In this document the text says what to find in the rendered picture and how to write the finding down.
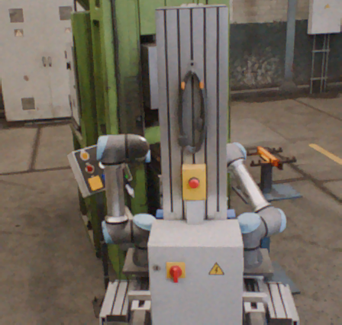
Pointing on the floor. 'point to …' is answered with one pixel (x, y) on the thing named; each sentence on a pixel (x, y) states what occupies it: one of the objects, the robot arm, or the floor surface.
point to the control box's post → (102, 240)
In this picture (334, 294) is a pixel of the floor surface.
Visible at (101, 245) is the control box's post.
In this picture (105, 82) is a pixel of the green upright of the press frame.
